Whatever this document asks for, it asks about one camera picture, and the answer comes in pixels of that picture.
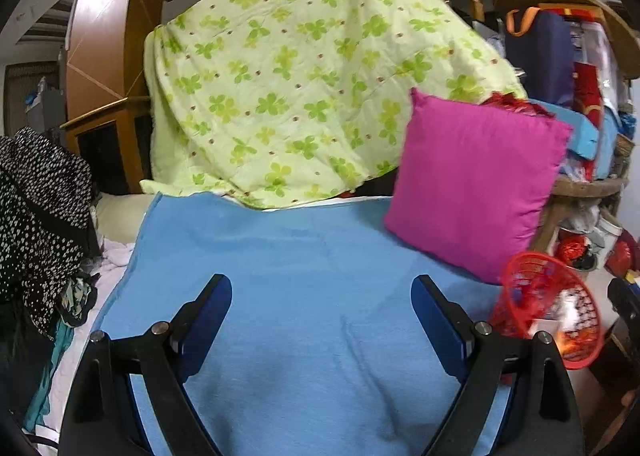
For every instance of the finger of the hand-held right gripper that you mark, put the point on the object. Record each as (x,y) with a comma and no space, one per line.
(627,303)

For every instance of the small orange cardboard box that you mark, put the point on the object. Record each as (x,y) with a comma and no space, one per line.
(575,343)

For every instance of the red shiny ornament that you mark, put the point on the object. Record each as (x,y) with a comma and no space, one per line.
(570,248)
(625,256)

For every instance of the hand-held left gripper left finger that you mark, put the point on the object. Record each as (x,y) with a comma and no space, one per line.
(205,331)

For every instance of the light blue cardboard box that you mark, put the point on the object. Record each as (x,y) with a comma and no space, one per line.
(580,135)

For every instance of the wooden rack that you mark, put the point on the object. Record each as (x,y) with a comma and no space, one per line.
(585,186)

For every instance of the red tasselled cloth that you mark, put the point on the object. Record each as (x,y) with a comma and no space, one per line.
(515,105)

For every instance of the white plastic bucket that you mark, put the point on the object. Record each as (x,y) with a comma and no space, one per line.
(610,231)

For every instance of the teal cloth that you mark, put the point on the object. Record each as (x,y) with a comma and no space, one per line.
(47,376)

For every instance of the white tissue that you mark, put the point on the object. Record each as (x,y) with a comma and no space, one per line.
(567,303)

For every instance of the brown wooden cabinet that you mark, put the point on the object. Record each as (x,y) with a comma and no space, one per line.
(105,35)

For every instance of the magenta pillow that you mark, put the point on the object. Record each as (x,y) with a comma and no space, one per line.
(475,186)

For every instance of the green floral quilt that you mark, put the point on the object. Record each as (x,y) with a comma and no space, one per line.
(300,85)

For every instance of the blue towel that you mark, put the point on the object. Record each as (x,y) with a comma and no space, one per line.
(300,311)

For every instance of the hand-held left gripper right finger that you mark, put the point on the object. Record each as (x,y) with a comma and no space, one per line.
(440,331)

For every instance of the black white dotted garment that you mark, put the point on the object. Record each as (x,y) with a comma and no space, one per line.
(40,216)

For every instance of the grey green patterned cloth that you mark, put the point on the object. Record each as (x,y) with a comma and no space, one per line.
(77,301)

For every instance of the red plastic basket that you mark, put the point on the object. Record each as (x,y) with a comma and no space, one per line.
(520,281)

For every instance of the red gift box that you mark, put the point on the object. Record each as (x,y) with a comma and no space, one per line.
(590,90)

